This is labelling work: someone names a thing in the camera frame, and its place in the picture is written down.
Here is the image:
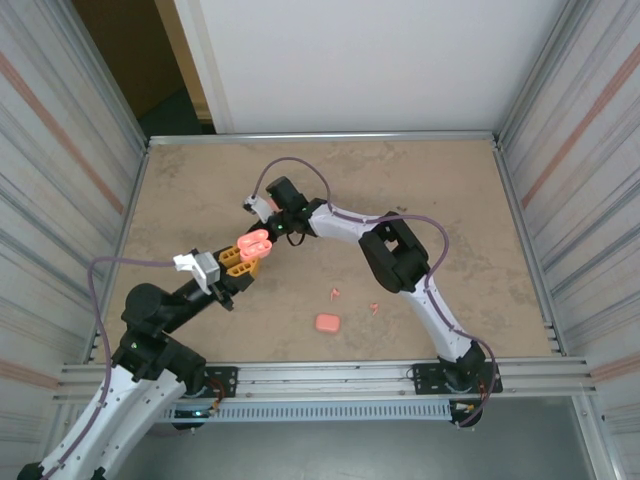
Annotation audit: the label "aluminium table edge rail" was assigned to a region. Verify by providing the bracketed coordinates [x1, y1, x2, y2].
[82, 142, 151, 364]
[146, 130, 501, 148]
[492, 139, 569, 357]

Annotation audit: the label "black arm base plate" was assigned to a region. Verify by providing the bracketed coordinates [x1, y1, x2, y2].
[203, 365, 239, 400]
[408, 362, 503, 399]

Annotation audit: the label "grey slotted cable duct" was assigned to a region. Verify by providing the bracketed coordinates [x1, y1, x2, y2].
[157, 401, 454, 425]

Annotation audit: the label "translucent corrugated side panel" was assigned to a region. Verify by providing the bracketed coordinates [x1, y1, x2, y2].
[499, 0, 640, 480]
[0, 0, 147, 480]

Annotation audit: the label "brown wooden door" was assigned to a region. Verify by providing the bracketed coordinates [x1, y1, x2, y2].
[72, 0, 211, 124]

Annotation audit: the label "black base electronics module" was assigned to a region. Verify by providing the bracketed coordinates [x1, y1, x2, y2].
[172, 407, 211, 432]
[448, 399, 476, 429]

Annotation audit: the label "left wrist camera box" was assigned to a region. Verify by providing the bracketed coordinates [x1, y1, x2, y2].
[172, 248, 221, 296]

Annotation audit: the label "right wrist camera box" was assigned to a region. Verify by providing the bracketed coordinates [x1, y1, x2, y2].
[242, 195, 272, 222]

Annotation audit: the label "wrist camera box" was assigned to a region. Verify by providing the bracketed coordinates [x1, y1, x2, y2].
[242, 195, 272, 222]
[172, 248, 221, 296]

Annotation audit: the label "red orange power wires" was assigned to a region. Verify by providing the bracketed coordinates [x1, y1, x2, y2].
[208, 377, 229, 417]
[467, 382, 494, 416]

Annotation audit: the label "aluminium frame post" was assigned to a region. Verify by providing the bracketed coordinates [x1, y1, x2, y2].
[494, 0, 594, 146]
[47, 0, 151, 151]

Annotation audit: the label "aluminium linear track rail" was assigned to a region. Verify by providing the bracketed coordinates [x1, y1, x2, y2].
[52, 355, 601, 404]

